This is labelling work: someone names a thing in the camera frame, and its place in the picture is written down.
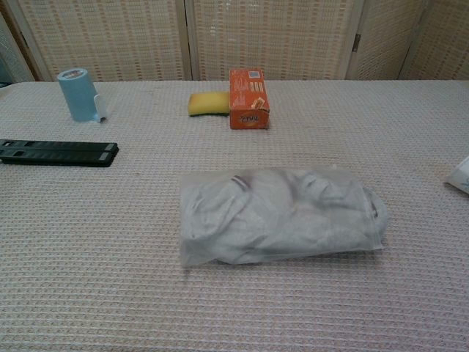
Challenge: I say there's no transparent plastic zip bag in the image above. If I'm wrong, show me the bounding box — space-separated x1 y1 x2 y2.
180 166 388 268

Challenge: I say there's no woven folding screen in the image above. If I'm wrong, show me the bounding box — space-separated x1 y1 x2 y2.
0 0 469 82

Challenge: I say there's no white cloth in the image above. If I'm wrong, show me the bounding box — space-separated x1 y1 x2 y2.
182 169 388 264

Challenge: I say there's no yellow green sponge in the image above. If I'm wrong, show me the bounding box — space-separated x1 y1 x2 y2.
188 91 232 119

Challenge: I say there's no orange cardboard box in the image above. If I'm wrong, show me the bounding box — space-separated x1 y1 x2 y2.
229 67 273 131

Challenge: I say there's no woven checked tablecloth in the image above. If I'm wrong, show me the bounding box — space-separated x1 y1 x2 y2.
0 79 469 352

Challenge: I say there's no black plastic rail strip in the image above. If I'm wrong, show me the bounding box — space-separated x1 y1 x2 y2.
0 139 119 169

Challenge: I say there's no light blue cylindrical container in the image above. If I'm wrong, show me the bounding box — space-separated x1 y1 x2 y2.
56 67 109 124

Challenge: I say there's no white blue printed package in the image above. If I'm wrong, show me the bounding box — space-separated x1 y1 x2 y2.
444 155 469 194

